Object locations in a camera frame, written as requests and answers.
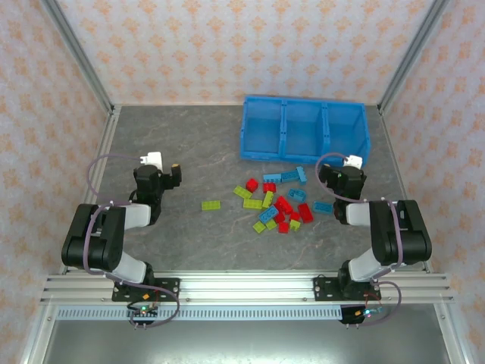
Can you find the small red lego brick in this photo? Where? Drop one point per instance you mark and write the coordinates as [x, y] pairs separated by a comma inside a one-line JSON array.
[[279, 218], [295, 216], [283, 228]]

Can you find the long red lego brick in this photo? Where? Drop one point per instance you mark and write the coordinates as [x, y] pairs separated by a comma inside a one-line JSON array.
[[283, 205]]

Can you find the small green lego brick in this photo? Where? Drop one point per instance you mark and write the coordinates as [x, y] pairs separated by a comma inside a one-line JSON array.
[[271, 224], [295, 225], [259, 227]]

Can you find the square red lego brick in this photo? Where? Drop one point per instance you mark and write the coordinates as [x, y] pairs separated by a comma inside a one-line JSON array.
[[252, 186]]

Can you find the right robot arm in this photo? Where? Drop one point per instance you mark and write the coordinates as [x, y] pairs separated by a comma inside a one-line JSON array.
[[401, 235]]

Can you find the blue three-compartment plastic bin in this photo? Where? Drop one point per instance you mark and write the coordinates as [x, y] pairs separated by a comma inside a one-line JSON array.
[[299, 129]]

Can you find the grey metal lower panel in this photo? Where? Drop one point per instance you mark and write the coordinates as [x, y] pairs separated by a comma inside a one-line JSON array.
[[246, 341]]

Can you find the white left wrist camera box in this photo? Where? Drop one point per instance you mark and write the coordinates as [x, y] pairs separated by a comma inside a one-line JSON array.
[[152, 159]]

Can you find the aluminium table side rail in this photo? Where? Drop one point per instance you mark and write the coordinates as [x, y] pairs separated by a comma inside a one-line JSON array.
[[108, 132], [394, 151]]

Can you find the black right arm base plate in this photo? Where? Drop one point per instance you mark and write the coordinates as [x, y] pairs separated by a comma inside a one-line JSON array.
[[326, 288]]

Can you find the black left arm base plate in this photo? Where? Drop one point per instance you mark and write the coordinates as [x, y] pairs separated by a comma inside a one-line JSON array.
[[166, 288]]

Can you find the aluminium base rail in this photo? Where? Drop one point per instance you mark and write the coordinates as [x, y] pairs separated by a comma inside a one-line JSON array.
[[246, 288]]

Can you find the aluminium frame post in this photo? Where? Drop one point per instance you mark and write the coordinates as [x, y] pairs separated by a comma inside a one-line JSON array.
[[77, 51], [415, 51]]

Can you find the aluminium lower frame leg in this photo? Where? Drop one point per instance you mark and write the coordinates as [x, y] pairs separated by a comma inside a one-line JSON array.
[[38, 333], [451, 333]]

